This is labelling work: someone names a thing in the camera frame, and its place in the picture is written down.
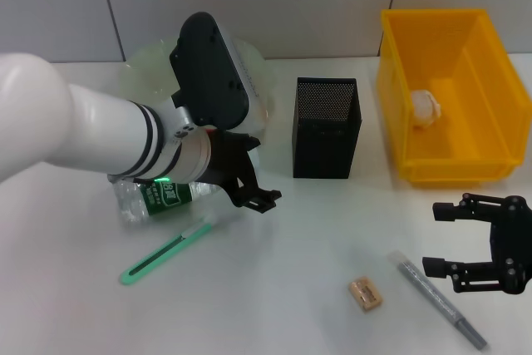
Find translucent green fruit plate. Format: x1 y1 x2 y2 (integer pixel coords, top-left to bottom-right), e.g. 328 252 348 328
118 37 278 131

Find black mesh pen holder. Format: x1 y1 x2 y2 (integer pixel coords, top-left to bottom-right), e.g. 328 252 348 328
292 76 363 180

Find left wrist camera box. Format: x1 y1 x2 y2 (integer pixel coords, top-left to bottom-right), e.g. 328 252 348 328
168 12 267 131

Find yellow plastic bin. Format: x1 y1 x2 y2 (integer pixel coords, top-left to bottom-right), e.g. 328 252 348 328
376 7 532 189

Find grey marker pen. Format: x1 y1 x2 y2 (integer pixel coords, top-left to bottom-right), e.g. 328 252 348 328
388 251 488 350

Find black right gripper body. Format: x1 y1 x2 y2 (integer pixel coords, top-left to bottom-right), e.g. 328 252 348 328
489 195 532 296

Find clear green-label water bottle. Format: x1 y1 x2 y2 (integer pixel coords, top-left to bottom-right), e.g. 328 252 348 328
108 174 221 223

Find white paper ball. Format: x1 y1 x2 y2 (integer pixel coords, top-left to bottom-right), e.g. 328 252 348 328
410 88 442 130

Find beige eraser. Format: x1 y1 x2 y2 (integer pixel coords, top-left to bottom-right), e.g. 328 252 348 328
347 274 383 313

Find green utility knife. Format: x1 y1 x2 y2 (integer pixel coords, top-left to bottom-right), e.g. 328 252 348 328
120 213 219 286

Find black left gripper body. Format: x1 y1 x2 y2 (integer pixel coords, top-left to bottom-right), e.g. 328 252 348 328
199 128 263 207

